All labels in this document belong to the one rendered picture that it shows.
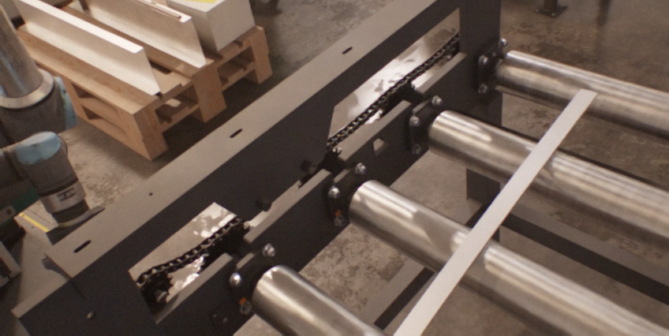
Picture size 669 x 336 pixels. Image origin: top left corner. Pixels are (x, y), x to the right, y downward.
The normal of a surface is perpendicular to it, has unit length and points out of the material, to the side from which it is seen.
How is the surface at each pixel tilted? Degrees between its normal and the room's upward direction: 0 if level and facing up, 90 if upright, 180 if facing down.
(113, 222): 0
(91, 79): 0
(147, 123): 90
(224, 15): 90
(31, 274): 0
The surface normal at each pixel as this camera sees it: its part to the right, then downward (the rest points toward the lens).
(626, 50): -0.15, -0.75
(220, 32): 0.75, 0.33
